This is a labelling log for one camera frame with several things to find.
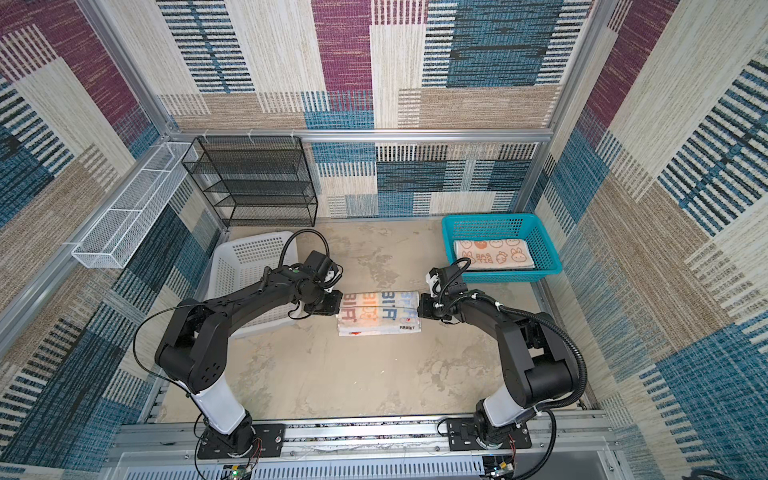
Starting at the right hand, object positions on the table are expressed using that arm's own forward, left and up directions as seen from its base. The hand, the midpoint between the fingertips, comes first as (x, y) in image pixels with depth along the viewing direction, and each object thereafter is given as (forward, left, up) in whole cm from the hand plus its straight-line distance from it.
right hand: (420, 312), depth 92 cm
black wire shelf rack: (+46, +56, +15) cm, 74 cm away
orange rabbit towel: (0, +13, +1) cm, 13 cm away
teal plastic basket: (+32, -42, +2) cm, 53 cm away
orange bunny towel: (+21, -28, 0) cm, 35 cm away
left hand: (+1, +24, +3) cm, 24 cm away
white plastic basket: (+21, +60, 0) cm, 63 cm away
